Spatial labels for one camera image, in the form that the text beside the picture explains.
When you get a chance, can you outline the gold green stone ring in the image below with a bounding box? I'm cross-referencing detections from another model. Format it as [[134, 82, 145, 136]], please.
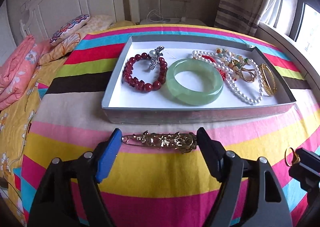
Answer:
[[284, 147, 302, 168]]

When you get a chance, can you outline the gold ornate pin brooch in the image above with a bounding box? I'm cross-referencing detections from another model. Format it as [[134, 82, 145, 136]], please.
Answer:
[[121, 131, 197, 154]]

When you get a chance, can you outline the gold bangle bracelet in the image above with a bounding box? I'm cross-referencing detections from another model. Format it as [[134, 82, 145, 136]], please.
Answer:
[[258, 63, 278, 97]]

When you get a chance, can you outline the multicolour stone bead bracelet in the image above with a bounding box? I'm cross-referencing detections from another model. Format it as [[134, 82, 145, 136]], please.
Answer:
[[216, 47, 253, 81]]

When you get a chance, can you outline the red bead bracelet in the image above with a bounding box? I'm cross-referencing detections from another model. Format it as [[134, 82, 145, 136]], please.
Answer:
[[121, 52, 169, 93]]

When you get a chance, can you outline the white pearl necklace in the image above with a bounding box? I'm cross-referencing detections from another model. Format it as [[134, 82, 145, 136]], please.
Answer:
[[191, 49, 265, 106]]

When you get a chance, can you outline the silver pearl brooch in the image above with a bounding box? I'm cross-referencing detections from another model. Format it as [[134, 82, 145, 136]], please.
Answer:
[[149, 46, 164, 70]]

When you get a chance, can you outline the silver jewelry tray box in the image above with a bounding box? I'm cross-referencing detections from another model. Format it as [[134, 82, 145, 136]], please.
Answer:
[[101, 34, 297, 125]]

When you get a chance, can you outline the colourful striped blanket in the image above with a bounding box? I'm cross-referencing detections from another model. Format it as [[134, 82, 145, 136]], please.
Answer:
[[14, 25, 319, 226]]

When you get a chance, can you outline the yellow floral bedsheet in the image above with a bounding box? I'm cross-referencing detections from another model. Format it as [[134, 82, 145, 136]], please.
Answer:
[[1, 22, 141, 226]]

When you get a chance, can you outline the green jade bangle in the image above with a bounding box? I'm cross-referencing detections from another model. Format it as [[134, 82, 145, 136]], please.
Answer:
[[165, 58, 223, 106]]

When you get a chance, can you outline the pink folded floral quilt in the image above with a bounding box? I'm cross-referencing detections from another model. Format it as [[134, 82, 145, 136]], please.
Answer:
[[0, 35, 52, 110]]

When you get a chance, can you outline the yellow floral pillow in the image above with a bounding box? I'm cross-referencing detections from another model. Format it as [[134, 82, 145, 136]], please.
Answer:
[[38, 15, 113, 65]]

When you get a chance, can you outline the patterned round cushion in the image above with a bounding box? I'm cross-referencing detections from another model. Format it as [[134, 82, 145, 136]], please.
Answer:
[[49, 15, 91, 46]]

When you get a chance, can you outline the white nightstand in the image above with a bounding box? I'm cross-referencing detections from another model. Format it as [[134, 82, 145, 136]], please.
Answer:
[[140, 17, 206, 26]]

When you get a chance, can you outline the white wooden headboard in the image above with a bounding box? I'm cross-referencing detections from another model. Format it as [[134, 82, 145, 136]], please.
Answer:
[[20, 0, 140, 41]]

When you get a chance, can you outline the gold oval stone ring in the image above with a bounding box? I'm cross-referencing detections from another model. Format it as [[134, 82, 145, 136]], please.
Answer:
[[240, 67, 257, 83]]

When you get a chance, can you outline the window frame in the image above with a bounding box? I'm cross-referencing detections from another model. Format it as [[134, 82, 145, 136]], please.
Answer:
[[255, 0, 319, 96]]

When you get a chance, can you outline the white charging cable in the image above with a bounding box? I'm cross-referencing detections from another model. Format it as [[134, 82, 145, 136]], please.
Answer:
[[146, 9, 171, 23]]

